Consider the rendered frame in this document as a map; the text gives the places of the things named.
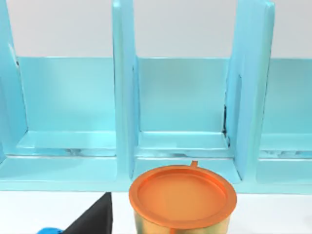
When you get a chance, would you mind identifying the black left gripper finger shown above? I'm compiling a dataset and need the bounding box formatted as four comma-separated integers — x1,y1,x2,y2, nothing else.
61,192,114,234

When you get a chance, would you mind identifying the blue object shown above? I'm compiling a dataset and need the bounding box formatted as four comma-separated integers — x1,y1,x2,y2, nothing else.
37,227,64,234

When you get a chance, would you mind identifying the orange lidded can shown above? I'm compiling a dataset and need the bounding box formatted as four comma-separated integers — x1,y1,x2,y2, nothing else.
128,160,237,234

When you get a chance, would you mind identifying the light blue rack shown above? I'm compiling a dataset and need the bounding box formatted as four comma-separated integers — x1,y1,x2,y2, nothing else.
0,0,312,195

